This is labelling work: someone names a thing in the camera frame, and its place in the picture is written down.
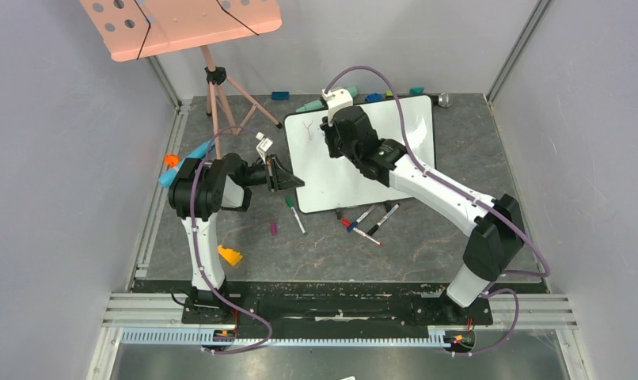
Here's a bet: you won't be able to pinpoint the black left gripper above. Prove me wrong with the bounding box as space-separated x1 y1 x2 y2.
241 154 305 192

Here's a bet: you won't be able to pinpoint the white whiteboard black frame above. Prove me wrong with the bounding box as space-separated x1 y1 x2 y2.
283 95 435 214

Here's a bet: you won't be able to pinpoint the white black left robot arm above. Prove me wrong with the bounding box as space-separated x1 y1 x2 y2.
168 153 305 292

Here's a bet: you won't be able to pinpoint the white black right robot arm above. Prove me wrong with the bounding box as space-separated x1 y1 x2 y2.
321 105 525 323

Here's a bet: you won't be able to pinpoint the green whiteboard marker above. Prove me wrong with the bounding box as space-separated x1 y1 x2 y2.
285 196 308 236

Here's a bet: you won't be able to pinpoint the red whiteboard marker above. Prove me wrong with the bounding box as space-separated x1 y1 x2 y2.
340 218 382 247

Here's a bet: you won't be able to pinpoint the blue whiteboard marker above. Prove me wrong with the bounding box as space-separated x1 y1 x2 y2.
347 204 377 232

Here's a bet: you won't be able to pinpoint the black whiteboard marker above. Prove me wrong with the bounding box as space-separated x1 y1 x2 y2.
367 203 400 236

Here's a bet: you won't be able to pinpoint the teal flat piece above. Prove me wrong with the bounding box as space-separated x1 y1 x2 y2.
296 86 359 112

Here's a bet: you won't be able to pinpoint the blue toy brick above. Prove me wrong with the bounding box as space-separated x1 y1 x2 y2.
365 93 383 103

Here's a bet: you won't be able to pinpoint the blue rectangular block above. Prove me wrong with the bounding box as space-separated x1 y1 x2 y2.
271 91 290 101

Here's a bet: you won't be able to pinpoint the yellow stepped wedge block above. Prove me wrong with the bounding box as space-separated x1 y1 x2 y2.
218 245 243 267

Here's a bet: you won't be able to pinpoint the orange small toy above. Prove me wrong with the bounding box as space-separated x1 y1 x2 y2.
164 154 181 168

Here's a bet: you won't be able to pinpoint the pink music stand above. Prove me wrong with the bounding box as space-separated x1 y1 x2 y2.
78 0 283 177

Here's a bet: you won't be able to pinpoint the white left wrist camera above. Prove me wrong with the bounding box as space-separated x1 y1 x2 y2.
256 132 273 162

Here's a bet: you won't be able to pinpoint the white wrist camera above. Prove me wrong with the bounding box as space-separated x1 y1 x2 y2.
321 88 354 124
256 132 273 162

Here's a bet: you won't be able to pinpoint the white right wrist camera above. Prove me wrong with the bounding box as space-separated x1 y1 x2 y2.
321 88 354 124

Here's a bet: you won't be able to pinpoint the blue toy recorder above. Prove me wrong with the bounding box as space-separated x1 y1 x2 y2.
158 138 216 189

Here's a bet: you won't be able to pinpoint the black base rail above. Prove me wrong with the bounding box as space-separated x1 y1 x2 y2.
181 281 492 338

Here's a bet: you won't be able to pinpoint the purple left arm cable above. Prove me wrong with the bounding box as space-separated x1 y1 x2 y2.
189 125 275 356

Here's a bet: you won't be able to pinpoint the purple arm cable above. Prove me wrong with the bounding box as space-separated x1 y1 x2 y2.
189 125 275 356
324 65 552 359

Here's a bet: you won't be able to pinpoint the aluminium frame rails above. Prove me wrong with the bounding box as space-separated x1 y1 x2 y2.
102 293 579 330

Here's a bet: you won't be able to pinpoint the white toothed cable rail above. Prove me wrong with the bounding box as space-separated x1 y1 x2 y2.
120 327 475 348

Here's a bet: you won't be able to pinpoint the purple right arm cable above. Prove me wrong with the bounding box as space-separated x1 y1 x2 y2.
324 65 552 359

